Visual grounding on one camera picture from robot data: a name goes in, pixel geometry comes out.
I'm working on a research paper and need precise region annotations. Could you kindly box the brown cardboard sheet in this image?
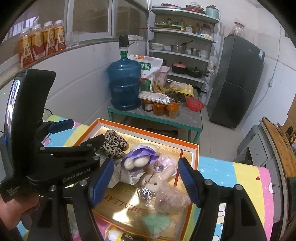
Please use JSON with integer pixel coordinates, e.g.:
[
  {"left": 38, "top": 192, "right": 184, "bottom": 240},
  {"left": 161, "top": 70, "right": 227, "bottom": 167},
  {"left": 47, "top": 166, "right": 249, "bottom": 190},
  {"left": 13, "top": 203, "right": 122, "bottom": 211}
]
[{"left": 283, "top": 95, "right": 296, "bottom": 137}]

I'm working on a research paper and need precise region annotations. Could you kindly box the dark grey refrigerator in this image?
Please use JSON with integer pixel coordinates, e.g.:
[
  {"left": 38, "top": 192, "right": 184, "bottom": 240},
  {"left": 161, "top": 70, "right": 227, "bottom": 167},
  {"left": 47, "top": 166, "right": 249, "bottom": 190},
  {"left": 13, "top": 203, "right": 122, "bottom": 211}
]
[{"left": 207, "top": 35, "right": 265, "bottom": 128}]

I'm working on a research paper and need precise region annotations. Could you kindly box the white green rice bag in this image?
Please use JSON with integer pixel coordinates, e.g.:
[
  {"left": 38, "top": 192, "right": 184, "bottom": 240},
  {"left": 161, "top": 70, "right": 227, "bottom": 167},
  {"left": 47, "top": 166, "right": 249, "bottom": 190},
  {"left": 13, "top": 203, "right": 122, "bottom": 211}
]
[{"left": 128, "top": 54, "right": 163, "bottom": 91}]

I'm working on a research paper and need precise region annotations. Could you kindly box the orange sauce jar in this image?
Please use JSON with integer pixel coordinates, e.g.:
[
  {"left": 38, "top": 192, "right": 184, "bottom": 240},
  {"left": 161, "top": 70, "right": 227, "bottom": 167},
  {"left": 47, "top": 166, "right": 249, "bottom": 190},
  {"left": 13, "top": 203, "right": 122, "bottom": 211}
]
[
  {"left": 152, "top": 102, "right": 166, "bottom": 116},
  {"left": 165, "top": 102, "right": 179, "bottom": 118}
]

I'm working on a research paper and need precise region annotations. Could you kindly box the green soft sponge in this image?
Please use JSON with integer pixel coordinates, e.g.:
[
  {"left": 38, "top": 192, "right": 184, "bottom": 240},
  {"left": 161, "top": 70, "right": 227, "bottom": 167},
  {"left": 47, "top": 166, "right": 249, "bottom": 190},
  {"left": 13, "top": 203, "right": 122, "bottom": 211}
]
[{"left": 142, "top": 213, "right": 171, "bottom": 238}]

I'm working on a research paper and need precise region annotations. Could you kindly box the glass jar on refrigerator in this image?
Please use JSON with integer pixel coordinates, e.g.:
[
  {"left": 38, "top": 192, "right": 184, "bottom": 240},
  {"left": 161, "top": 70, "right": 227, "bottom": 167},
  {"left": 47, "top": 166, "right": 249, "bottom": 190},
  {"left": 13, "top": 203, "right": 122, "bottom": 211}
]
[{"left": 229, "top": 22, "right": 245, "bottom": 38}]

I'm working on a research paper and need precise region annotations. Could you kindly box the grey cabinet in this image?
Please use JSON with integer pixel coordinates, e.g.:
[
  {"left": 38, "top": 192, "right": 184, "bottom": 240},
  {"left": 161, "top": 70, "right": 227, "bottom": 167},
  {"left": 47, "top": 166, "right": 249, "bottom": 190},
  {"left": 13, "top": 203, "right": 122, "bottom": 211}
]
[{"left": 233, "top": 121, "right": 288, "bottom": 229}]

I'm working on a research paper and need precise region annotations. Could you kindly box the orange gold cardboard box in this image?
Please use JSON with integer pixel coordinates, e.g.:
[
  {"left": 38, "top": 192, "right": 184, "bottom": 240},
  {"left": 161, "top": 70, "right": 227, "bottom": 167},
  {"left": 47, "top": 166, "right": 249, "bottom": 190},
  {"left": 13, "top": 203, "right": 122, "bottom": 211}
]
[{"left": 74, "top": 119, "right": 199, "bottom": 240}]

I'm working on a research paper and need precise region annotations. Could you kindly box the packaged noodles tray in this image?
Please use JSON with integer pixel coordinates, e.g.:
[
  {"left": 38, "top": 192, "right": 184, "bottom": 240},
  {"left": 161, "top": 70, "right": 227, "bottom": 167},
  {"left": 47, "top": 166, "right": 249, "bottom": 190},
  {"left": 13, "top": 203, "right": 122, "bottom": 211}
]
[{"left": 138, "top": 91, "right": 173, "bottom": 105}]

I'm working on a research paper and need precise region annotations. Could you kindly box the orange sauce jar middle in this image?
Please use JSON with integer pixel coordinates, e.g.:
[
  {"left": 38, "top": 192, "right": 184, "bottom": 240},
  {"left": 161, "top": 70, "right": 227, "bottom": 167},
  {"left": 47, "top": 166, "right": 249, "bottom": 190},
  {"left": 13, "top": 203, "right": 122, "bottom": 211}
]
[{"left": 152, "top": 102, "right": 166, "bottom": 116}]

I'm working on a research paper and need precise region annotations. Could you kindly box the green metal low table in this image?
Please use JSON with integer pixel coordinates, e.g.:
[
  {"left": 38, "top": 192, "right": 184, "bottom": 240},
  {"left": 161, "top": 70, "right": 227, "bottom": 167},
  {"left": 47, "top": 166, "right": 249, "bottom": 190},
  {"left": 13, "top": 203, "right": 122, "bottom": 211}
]
[{"left": 107, "top": 92, "right": 203, "bottom": 144}]

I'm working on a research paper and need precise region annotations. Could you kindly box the blue water jug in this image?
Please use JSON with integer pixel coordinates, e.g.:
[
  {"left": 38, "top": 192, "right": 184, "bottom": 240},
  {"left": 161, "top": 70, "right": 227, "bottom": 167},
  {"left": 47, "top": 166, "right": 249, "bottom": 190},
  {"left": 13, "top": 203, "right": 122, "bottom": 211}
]
[{"left": 107, "top": 57, "right": 142, "bottom": 111}]

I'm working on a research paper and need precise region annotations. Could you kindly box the red plastic basket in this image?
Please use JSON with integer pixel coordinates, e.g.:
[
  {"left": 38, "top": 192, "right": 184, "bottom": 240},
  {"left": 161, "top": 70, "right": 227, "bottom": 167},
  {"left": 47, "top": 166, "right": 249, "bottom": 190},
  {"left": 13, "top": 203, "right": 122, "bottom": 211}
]
[{"left": 186, "top": 97, "right": 204, "bottom": 111}]

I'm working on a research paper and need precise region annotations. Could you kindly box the black frying pan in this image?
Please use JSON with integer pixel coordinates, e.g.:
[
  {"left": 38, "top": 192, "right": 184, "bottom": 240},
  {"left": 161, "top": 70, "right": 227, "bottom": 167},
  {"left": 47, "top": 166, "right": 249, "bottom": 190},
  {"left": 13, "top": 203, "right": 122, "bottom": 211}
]
[{"left": 186, "top": 67, "right": 210, "bottom": 78}]

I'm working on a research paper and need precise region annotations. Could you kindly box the banana bunch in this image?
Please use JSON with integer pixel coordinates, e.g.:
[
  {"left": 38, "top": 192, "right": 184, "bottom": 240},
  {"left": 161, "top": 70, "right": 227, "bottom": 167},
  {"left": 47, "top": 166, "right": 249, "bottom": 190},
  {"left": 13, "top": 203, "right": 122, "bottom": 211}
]
[{"left": 152, "top": 80, "right": 171, "bottom": 94}]

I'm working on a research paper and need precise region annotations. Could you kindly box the pink bunny plush doll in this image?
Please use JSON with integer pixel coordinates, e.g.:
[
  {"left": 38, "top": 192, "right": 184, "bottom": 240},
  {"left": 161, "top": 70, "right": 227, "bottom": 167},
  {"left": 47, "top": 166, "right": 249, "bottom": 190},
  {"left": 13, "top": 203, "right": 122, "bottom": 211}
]
[{"left": 137, "top": 155, "right": 190, "bottom": 214}]

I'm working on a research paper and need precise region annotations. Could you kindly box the white speckled soft cloth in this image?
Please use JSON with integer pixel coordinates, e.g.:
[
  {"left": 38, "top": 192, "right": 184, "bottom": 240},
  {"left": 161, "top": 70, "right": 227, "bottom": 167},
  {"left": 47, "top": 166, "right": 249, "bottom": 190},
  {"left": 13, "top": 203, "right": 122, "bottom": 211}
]
[{"left": 108, "top": 163, "right": 145, "bottom": 188}]

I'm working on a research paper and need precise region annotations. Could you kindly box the person's left hand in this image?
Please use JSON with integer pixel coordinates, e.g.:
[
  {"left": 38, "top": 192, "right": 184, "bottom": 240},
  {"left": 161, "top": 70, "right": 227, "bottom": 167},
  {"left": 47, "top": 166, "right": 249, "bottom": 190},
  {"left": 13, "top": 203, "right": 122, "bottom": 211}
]
[{"left": 1, "top": 193, "right": 40, "bottom": 231}]

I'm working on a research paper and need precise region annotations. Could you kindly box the yellow minion plush toy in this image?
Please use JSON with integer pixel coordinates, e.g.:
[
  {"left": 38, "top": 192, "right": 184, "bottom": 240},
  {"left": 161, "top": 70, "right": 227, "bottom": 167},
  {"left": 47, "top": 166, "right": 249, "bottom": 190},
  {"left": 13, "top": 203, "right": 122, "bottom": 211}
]
[{"left": 107, "top": 229, "right": 145, "bottom": 241}]

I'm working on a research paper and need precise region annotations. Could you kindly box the pink plastic container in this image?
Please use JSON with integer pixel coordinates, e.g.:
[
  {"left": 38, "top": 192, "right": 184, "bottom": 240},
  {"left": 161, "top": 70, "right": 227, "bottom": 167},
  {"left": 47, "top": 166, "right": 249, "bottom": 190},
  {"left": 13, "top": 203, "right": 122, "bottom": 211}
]
[{"left": 154, "top": 66, "right": 171, "bottom": 87}]

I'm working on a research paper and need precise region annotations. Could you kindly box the leopard print cloth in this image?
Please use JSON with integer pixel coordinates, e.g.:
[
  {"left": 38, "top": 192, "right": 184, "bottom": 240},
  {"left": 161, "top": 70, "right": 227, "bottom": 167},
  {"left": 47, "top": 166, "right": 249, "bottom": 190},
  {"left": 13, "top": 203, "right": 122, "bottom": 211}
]
[{"left": 99, "top": 130, "right": 128, "bottom": 160}]

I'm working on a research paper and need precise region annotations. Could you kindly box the steel pot on shelf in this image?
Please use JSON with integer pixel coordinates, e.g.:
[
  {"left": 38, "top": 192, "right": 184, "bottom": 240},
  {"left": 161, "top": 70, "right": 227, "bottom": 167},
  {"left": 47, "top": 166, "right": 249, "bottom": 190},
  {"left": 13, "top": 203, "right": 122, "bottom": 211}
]
[{"left": 170, "top": 45, "right": 187, "bottom": 54}]

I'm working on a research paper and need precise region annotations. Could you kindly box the black water pump dispenser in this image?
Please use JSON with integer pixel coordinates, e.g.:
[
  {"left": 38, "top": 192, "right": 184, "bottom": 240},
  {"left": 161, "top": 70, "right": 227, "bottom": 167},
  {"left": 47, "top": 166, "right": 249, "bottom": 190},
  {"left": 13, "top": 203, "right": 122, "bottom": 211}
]
[{"left": 118, "top": 35, "right": 138, "bottom": 52}]

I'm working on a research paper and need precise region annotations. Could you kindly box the orange drink bottle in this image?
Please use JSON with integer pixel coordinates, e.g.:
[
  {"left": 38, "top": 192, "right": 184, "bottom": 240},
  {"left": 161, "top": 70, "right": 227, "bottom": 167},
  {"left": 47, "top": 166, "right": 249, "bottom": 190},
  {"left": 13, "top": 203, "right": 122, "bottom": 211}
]
[
  {"left": 31, "top": 24, "right": 45, "bottom": 61},
  {"left": 18, "top": 27, "right": 34, "bottom": 68},
  {"left": 43, "top": 21, "right": 56, "bottom": 56},
  {"left": 54, "top": 20, "right": 66, "bottom": 52}
]

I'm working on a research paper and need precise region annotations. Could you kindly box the pink lid black pot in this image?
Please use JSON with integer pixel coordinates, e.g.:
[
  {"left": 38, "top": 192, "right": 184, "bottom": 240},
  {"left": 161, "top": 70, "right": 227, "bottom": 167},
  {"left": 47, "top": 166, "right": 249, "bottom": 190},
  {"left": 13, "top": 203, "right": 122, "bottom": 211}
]
[{"left": 171, "top": 62, "right": 187, "bottom": 74}]

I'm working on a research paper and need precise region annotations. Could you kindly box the grey metal shelf rack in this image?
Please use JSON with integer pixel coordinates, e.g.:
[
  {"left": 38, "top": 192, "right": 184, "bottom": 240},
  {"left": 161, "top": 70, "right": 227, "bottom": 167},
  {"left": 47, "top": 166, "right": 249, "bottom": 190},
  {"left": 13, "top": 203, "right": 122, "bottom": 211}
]
[{"left": 146, "top": 2, "right": 221, "bottom": 91}]

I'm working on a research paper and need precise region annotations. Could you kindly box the egg tray with eggs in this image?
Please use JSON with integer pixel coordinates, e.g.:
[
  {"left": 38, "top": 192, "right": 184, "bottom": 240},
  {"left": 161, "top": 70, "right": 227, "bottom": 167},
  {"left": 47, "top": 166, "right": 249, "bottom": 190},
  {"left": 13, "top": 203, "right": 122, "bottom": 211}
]
[{"left": 167, "top": 79, "right": 194, "bottom": 97}]

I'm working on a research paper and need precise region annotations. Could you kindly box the dark sauce jar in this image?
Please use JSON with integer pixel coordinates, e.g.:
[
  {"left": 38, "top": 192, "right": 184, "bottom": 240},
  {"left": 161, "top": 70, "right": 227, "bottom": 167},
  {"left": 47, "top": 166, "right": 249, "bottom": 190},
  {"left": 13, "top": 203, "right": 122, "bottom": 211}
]
[{"left": 142, "top": 99, "right": 154, "bottom": 112}]

